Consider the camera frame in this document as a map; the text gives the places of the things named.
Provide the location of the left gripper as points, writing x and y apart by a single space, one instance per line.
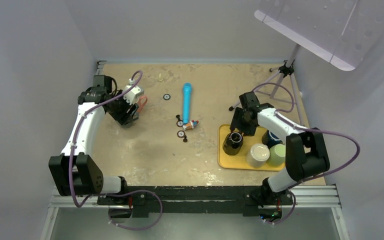
124 117

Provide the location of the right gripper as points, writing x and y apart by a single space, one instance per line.
248 131

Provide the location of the pink ceramic mug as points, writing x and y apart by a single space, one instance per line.
142 101

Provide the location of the black ceramic mug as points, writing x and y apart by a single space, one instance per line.
233 143

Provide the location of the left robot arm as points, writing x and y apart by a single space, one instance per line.
73 170

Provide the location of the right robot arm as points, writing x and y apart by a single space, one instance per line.
305 149

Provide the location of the dark blue ceramic mug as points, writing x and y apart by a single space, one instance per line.
269 139

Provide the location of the cream white ceramic mug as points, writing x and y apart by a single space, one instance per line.
257 155

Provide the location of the light green ceramic mug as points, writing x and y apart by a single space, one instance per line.
277 155

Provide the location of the yellow plastic tray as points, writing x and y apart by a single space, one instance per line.
238 161

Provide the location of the blue toy microphone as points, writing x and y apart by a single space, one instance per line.
187 91

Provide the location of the translucent perforated panel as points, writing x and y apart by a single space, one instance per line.
341 32

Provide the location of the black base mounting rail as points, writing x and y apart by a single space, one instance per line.
247 200

